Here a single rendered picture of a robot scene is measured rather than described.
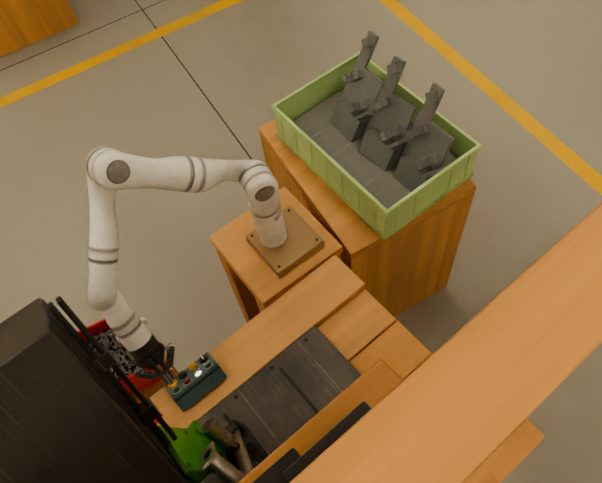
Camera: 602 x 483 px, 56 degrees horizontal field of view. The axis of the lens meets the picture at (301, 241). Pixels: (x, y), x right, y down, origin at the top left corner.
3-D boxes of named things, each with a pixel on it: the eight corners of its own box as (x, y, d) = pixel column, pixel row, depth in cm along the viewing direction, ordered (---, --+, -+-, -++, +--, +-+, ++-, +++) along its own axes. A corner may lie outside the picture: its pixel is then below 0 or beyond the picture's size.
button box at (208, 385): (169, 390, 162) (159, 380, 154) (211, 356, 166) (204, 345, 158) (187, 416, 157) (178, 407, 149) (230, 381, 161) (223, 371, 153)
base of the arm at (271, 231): (253, 236, 184) (243, 206, 169) (274, 218, 187) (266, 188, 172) (271, 253, 180) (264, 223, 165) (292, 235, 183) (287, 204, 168)
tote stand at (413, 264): (281, 233, 288) (257, 127, 221) (367, 188, 298) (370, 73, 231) (352, 341, 255) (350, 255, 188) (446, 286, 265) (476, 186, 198)
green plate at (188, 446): (177, 454, 134) (128, 453, 115) (203, 430, 135) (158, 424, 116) (205, 495, 129) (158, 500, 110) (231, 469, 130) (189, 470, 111)
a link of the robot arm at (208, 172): (185, 148, 145) (198, 172, 140) (269, 156, 163) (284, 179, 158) (173, 173, 150) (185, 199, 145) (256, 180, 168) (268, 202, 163)
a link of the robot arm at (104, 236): (77, 252, 139) (89, 262, 133) (82, 143, 133) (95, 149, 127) (113, 250, 145) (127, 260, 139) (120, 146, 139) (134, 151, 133)
